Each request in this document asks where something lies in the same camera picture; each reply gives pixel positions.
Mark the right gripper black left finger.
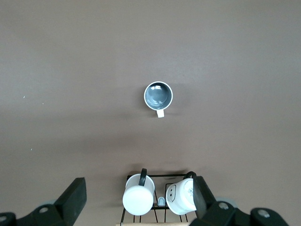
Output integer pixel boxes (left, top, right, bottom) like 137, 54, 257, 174
0, 178, 87, 226

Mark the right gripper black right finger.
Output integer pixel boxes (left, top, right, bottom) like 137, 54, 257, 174
189, 176, 290, 226

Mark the white mug grey inside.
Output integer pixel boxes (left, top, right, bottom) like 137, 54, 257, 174
143, 81, 174, 119

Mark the face print white mug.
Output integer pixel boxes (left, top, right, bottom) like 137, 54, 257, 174
166, 171, 198, 216

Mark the black wire mug rack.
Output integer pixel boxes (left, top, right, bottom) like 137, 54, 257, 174
116, 173, 197, 226

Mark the plain white mug black handle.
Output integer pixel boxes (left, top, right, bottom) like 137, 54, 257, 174
122, 168, 156, 216

